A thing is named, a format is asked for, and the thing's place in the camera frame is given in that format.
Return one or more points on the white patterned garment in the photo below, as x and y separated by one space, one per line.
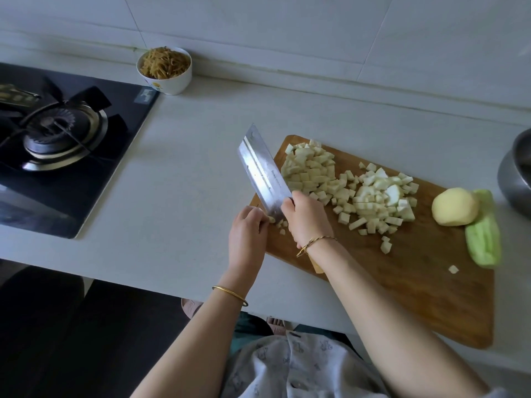
299 369

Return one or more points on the pile of garlic cloves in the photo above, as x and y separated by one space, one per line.
280 224

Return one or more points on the dark green trousers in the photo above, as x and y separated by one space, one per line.
249 327

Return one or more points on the person's right forearm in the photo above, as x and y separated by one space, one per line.
398 327

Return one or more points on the white bowl of noodles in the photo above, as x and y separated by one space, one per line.
164 68

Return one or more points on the wooden cutting board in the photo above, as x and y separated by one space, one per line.
423 290

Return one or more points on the peeled green cucumber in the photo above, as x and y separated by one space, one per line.
484 236

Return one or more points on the person's right foot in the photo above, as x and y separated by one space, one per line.
280 324

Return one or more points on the person's foot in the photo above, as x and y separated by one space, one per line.
280 324
191 307

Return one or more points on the gold bangle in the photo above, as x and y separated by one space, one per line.
230 294

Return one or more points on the person's left foot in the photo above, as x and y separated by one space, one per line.
191 307

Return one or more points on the black gas stove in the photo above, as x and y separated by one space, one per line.
66 186

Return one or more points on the person's left hand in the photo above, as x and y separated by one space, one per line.
247 240

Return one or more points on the pile of white diced vegetable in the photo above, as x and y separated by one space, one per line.
377 199

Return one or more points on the peeled yellow potato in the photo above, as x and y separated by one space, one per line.
455 206

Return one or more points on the deep stainless steel bowl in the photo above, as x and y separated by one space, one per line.
516 174

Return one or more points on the person's right hand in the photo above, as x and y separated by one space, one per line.
305 218

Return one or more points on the person's left forearm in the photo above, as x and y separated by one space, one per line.
191 348

